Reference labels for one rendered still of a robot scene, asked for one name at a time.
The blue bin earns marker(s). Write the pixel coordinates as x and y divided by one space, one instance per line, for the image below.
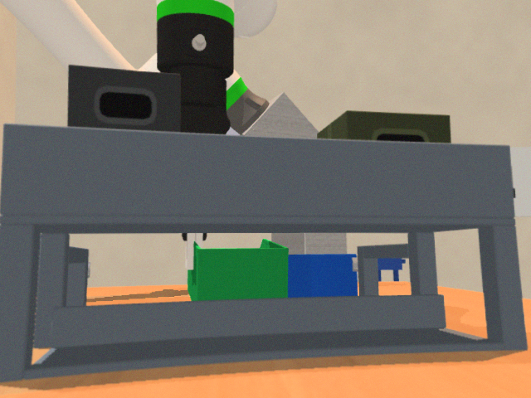
321 276

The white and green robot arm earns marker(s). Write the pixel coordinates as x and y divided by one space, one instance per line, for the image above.
73 39

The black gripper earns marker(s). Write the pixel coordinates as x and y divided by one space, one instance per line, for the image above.
203 110

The black rectangular case with oval handle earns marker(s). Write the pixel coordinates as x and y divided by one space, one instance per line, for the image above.
108 98

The grey shelf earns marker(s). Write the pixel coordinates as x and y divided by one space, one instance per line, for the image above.
59 180

